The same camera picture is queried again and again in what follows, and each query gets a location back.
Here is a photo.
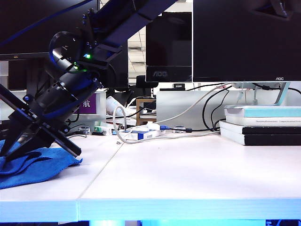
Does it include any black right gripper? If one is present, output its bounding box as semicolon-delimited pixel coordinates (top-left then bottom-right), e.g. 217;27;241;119
0;83;83;163

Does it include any blue microfiber rag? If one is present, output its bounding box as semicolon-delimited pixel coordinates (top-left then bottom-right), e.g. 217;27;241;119
0;140;83;190

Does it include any frosted desk partition panel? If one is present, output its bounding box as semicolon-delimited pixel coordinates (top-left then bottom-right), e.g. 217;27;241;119
0;90;27;121

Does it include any green and white small box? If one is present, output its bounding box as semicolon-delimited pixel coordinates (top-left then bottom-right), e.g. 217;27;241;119
94;121;114;137

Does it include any white crumpled bag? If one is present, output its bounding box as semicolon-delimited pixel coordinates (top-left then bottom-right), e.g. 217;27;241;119
105;96;133;116

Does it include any wooden shelf box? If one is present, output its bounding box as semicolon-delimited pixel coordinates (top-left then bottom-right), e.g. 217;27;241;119
135;98;157;126

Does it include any blue and white box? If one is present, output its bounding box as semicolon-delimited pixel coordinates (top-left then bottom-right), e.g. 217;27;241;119
117;129;166;142

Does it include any black monitor with dark stand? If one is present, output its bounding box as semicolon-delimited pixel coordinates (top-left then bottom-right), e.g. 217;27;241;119
0;0;100;101

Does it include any black office chair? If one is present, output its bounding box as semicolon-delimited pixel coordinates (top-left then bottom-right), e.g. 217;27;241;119
136;75;159;97

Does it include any white adapter with blue plug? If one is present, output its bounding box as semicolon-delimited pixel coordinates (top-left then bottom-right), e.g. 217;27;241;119
146;121;170;131

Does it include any grey desk partition panel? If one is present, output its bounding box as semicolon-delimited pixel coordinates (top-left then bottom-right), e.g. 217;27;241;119
156;90;301;132

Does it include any small black AOC monitor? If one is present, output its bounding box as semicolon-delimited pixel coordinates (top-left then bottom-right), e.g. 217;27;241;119
145;11;193;83

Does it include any large black AOC monitor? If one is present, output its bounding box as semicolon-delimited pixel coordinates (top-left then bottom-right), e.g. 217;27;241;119
192;0;301;107

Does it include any white book with spine text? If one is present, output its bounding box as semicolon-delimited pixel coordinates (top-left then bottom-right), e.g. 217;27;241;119
225;116;301;128

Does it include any black and white book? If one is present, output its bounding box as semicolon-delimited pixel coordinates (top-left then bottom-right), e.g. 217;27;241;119
220;129;301;146
219;120;301;136

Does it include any teal covered book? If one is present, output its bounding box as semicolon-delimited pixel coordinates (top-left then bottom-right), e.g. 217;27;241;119
223;105;301;119

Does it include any grey looped cable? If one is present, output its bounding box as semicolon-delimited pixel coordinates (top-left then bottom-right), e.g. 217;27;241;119
112;105;221;145

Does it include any white monitor cable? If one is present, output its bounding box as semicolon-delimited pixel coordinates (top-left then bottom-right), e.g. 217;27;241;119
154;82;233;125

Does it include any black cable with ferrite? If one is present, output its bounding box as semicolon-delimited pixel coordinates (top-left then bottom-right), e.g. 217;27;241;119
173;127;221;133

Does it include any black curved cable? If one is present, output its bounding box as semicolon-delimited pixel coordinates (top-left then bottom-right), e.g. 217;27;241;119
202;86;233;132

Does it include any thin black monitor cable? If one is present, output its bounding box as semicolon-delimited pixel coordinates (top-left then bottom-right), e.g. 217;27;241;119
251;82;301;96

